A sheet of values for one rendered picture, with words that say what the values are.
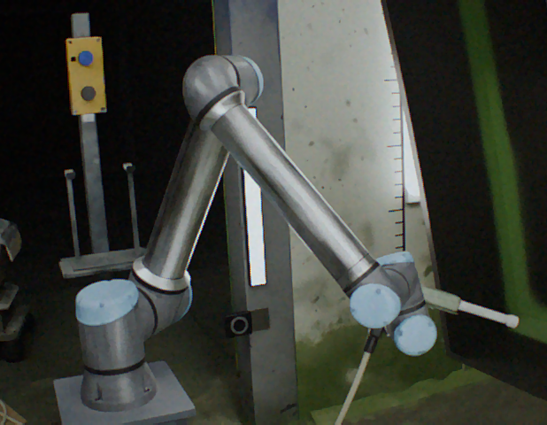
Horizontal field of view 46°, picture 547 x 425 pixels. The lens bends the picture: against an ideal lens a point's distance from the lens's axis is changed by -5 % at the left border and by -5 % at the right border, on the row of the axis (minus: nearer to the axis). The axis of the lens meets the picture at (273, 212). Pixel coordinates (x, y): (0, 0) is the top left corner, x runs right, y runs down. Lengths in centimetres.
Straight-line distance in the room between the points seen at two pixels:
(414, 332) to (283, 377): 123
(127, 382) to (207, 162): 54
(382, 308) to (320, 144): 124
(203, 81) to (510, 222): 129
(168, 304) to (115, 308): 19
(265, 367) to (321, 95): 102
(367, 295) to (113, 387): 65
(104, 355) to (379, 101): 146
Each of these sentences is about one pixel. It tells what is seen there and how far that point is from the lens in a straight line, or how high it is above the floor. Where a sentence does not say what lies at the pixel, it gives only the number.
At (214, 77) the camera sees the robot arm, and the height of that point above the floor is 138.
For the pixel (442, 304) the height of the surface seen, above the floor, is 78.
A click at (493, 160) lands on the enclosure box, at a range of 224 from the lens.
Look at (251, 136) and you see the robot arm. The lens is 132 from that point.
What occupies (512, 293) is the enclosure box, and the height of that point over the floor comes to 60.
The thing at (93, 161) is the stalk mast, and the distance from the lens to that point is 241.
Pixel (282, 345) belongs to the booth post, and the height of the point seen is 39.
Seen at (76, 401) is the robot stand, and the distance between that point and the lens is 169.
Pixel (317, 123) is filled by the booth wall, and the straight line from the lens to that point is 242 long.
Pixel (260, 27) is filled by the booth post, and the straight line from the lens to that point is 234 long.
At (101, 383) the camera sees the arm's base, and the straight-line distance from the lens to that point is 161.
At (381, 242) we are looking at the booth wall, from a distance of 262.
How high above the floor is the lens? 138
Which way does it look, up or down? 12 degrees down
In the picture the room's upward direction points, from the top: 3 degrees counter-clockwise
